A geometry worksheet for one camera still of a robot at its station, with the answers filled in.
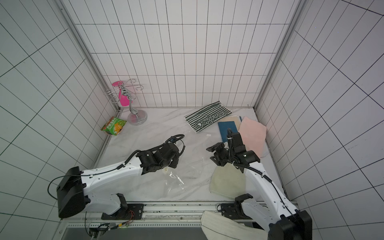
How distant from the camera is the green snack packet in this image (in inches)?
39.2

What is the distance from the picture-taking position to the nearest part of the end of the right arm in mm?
542

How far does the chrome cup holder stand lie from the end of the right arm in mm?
645

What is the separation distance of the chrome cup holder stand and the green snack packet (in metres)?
0.10

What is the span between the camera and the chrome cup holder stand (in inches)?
37.3
